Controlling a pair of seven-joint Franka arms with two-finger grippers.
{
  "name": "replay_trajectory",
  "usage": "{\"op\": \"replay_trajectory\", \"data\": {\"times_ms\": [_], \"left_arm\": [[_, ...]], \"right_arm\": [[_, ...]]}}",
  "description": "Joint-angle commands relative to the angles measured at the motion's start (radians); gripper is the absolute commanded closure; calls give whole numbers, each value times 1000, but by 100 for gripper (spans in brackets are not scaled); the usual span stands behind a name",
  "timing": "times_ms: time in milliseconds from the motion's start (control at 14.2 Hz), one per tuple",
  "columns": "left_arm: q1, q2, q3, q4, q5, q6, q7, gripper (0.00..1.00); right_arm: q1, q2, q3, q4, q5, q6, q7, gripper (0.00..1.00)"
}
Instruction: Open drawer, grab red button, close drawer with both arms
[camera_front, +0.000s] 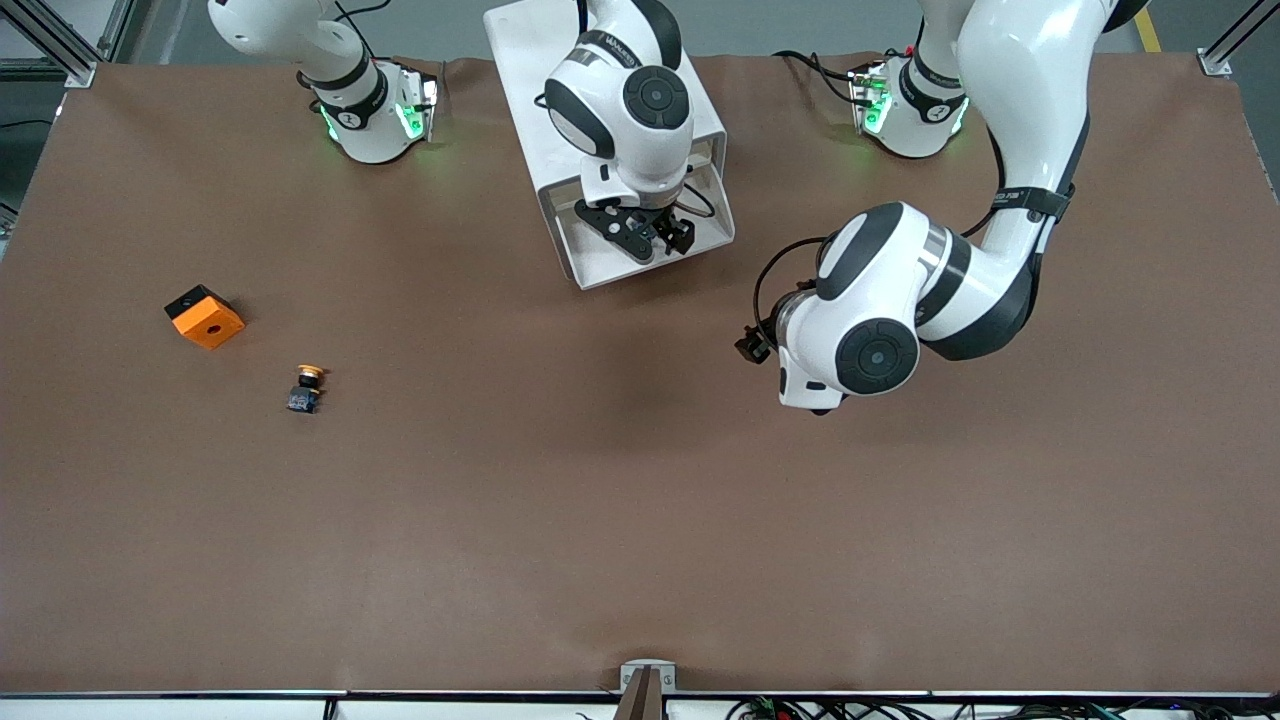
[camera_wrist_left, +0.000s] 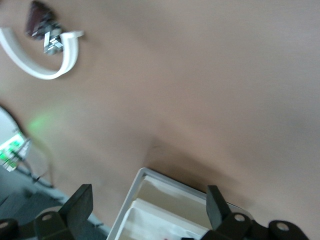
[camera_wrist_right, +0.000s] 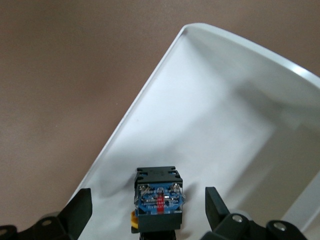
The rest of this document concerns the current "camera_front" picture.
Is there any white drawer with dividers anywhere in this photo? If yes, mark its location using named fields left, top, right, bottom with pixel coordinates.
left=537, top=135, right=737, bottom=292

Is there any orange mushroom push button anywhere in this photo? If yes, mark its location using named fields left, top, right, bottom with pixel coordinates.
left=287, top=364, right=330, bottom=415

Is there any orange and black button box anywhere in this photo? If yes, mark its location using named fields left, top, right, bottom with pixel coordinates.
left=164, top=284, right=247, bottom=352

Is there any black left arm wrist cable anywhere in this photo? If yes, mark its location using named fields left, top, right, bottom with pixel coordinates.
left=751, top=236, right=837, bottom=339

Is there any black left arm base cable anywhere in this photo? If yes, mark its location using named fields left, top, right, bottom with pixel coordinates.
left=773, top=48, right=863, bottom=107

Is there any silver bracket with brown post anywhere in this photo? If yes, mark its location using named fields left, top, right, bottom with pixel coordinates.
left=612, top=658, right=678, bottom=720

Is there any aluminium frame post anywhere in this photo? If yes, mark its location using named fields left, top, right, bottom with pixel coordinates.
left=1198, top=0, right=1280, bottom=79
left=0, top=0, right=136, bottom=89

